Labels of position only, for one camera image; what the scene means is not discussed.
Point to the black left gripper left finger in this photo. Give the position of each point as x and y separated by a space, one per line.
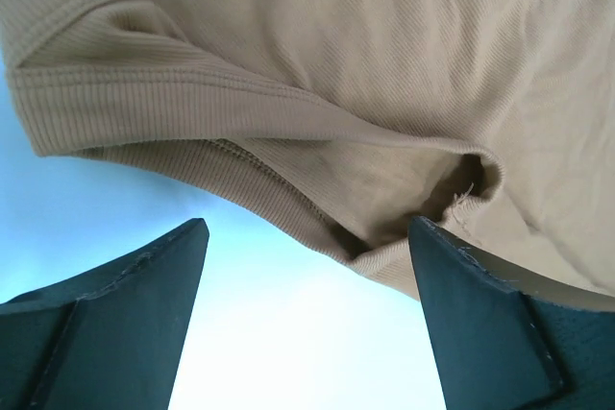
110 338

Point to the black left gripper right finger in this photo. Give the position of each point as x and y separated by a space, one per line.
504 337

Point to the mustard yellow tank top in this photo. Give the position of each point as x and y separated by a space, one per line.
338 121

